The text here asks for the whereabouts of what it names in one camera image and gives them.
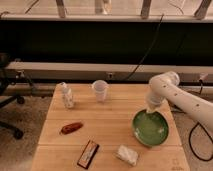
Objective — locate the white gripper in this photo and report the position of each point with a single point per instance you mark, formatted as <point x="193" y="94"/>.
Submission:
<point x="151" y="108"/>

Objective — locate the green ceramic bowl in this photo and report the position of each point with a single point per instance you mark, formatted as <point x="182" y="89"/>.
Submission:
<point x="150" y="129"/>

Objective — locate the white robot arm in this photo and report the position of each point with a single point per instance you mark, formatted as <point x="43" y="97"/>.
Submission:
<point x="165" y="86"/>

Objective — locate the white crumpled sponge block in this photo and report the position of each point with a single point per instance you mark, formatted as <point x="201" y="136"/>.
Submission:
<point x="127" y="154"/>

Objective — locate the clear plastic cup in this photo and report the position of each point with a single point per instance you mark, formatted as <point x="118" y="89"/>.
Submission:
<point x="100" y="88"/>

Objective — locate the dark rectangular box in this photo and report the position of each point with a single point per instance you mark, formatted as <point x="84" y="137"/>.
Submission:
<point x="88" y="154"/>

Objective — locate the brown red oblong object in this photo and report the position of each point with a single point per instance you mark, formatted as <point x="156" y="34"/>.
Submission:
<point x="67" y="129"/>

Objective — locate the black office chair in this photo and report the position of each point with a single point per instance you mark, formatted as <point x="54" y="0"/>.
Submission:
<point x="4" y="82"/>

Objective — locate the grey metal rail beam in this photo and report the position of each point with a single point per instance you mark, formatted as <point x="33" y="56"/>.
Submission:
<point x="114" y="72"/>

